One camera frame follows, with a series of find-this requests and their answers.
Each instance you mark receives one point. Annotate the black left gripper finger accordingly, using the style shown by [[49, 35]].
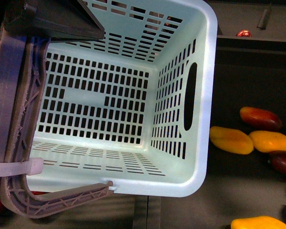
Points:
[[60, 20]]

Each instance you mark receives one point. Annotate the brown basket handle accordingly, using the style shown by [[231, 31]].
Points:
[[22, 82]]

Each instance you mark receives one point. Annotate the light blue plastic basket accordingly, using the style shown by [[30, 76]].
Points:
[[132, 108]]

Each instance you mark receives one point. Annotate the yellow orange mango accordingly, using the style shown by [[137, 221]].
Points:
[[231, 140]]

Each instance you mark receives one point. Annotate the red yellow mango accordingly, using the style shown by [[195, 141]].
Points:
[[260, 119]]

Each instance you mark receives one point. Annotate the yellow mango middle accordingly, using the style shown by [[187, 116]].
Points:
[[267, 141]]

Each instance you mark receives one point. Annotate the dark red mango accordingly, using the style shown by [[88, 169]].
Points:
[[277, 160]]

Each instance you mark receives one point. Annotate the yellow mango bottom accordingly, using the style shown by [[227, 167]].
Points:
[[261, 222]]

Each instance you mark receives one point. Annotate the white zip tie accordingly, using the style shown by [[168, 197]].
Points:
[[31, 167]]

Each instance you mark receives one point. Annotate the red apple on shelf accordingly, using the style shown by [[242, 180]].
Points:
[[244, 33]]

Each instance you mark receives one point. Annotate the black shelf tray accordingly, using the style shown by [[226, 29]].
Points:
[[249, 71]]

